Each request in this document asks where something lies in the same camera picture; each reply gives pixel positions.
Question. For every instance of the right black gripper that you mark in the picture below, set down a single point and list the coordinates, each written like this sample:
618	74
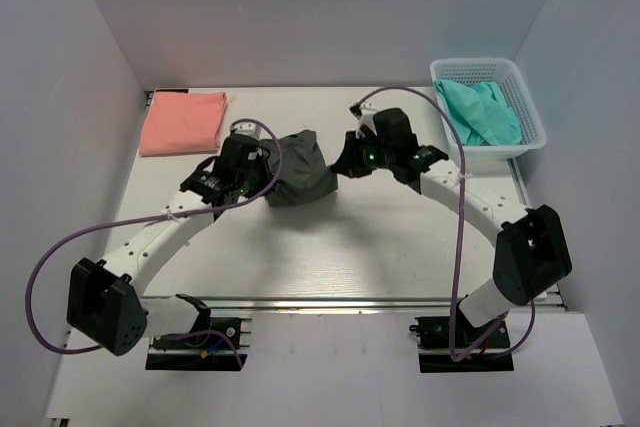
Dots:
349	163

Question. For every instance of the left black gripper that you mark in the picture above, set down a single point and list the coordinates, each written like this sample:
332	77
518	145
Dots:
261	161

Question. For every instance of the dark grey t-shirt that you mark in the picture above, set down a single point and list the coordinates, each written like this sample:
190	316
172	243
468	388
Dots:
305	177

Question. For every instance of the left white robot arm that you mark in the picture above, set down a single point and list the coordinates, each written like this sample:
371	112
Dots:
105	299

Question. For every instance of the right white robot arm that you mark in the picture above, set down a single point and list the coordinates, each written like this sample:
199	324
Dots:
531	253

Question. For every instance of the folded pink t-shirt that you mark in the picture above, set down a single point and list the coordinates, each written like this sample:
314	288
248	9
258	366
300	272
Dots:
182	123

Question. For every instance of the teal t-shirt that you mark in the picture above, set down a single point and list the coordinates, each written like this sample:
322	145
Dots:
480	113

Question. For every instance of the white plastic basket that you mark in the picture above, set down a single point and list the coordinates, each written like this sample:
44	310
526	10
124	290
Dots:
469	71

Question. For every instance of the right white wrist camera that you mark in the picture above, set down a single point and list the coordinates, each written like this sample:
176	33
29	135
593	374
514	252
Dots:
364	113

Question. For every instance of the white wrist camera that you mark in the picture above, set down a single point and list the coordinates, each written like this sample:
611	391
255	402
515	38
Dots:
364	113
247	127

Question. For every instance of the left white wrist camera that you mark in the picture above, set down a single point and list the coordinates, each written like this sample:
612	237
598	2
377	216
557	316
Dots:
247	127

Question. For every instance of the aluminium rail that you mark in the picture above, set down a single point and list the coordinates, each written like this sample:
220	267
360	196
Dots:
298	304

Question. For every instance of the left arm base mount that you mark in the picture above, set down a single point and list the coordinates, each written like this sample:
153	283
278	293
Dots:
213	343

